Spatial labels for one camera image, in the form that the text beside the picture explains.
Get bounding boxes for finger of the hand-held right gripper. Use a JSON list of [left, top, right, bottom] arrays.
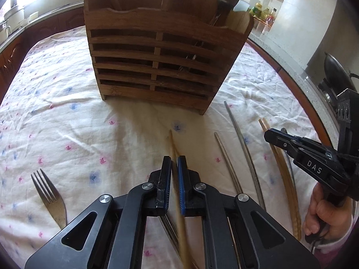
[[264, 128, 330, 160]]

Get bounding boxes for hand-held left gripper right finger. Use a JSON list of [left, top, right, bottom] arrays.
[[177, 155, 322, 269]]

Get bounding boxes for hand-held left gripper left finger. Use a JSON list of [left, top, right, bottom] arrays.
[[25, 155, 172, 269]]

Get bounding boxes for wooden chopstick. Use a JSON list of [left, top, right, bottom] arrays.
[[258, 119, 298, 240], [169, 129, 197, 269], [262, 118, 302, 237]]

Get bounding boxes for metal chopstick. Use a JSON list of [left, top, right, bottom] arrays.
[[214, 132, 244, 195], [224, 101, 266, 210]]

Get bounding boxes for wooden slatted utensil holder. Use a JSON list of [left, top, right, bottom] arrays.
[[84, 0, 254, 116]]

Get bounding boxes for person's right forearm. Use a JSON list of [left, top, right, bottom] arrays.
[[313, 228, 359, 269]]

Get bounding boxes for person's right hand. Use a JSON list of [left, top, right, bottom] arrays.
[[304, 185, 354, 237]]

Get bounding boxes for gas stove burner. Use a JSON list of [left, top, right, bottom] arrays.
[[304, 73, 341, 110]]

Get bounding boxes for dark wok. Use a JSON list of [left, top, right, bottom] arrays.
[[324, 52, 359, 94]]

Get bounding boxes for floral white tablecloth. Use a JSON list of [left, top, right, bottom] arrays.
[[0, 25, 348, 269]]

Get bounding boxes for bottles on counter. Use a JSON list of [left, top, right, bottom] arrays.
[[252, 20, 272, 34]]

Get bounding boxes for white steamer pot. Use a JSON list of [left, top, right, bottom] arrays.
[[2, 4, 26, 27]]

